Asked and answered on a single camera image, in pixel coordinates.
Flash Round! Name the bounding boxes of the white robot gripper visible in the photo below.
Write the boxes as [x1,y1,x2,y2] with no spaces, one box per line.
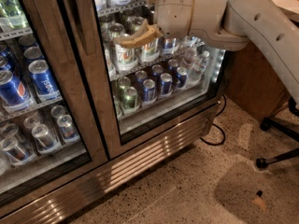
[113,0,193,49]

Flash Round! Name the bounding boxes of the fridge glass door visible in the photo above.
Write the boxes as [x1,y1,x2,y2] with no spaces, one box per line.
[0,0,110,217]
[59,0,234,158]

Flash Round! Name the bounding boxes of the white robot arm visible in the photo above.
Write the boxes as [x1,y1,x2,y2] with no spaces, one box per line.
[114,0,299,103]

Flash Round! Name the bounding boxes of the stainless fridge base grille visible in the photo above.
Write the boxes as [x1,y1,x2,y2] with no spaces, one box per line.
[0,103,220,224]

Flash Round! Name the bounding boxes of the silver blue energy can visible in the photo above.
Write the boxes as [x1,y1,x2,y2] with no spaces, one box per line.
[160,37,179,55]

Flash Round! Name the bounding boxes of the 7up can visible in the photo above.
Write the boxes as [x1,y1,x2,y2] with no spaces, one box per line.
[138,38,159,63]
[114,44,137,72]

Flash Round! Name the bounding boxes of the front 7up can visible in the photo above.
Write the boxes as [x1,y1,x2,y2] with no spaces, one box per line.
[114,44,137,72]

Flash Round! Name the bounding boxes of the blue can lower shelf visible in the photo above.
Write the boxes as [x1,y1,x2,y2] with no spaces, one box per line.
[142,79,156,105]

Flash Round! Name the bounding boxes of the clear water bottle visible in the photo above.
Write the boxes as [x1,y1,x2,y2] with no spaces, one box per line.
[188,50,210,83]

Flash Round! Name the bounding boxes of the green can lower shelf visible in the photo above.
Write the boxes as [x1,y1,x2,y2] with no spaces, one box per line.
[121,87,139,114]

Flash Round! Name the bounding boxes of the front blue pepsi can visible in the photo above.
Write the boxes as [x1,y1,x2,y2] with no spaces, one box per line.
[28,60,60,101]

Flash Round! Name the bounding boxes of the blue pepsi can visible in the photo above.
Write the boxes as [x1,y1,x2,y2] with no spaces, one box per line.
[0,70,34,113]
[28,60,60,101]

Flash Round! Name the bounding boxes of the black office chair base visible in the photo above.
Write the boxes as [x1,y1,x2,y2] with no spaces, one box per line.
[255,96,299,170]

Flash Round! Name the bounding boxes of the left blue pepsi can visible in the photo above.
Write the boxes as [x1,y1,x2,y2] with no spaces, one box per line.
[0,70,34,113]

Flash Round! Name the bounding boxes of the silver can bottom left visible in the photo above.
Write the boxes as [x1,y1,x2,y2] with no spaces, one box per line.
[31,124,61,154]

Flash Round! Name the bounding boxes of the black power cable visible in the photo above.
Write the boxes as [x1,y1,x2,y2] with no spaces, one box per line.
[199,81,228,147]

